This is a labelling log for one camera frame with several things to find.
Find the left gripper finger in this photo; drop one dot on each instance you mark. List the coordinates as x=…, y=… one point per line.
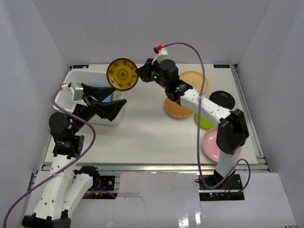
x=109, y=110
x=93, y=94

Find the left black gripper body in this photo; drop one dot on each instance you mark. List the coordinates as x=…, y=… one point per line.
x=91, y=101

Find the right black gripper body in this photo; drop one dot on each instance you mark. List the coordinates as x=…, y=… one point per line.
x=154, y=72

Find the blue round plate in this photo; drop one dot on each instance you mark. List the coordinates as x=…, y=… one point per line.
x=107, y=99

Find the yellow brown patterned plate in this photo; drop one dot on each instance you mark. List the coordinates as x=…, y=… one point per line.
x=121, y=74

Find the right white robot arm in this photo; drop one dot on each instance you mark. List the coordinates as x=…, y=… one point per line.
x=232, y=131

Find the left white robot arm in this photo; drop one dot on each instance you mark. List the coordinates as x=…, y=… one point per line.
x=73, y=136

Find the beige round plate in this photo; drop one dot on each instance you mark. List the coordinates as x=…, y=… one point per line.
x=193, y=78

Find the woven bamboo round plate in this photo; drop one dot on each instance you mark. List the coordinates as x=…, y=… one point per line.
x=176, y=111

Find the green round plate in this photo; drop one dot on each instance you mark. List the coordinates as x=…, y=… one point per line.
x=203, y=122

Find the black round plate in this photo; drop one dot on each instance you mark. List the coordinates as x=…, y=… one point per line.
x=223, y=98

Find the pink round plate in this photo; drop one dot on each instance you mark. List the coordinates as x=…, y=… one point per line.
x=209, y=145

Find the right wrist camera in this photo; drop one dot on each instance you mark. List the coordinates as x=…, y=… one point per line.
x=161, y=53

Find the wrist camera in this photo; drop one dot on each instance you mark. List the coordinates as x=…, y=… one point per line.
x=161, y=53
x=75, y=91

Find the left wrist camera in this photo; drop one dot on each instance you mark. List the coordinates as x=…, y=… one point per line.
x=75, y=91

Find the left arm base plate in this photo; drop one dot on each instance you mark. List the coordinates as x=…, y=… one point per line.
x=102, y=188

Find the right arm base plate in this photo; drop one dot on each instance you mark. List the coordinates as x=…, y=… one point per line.
x=228, y=191

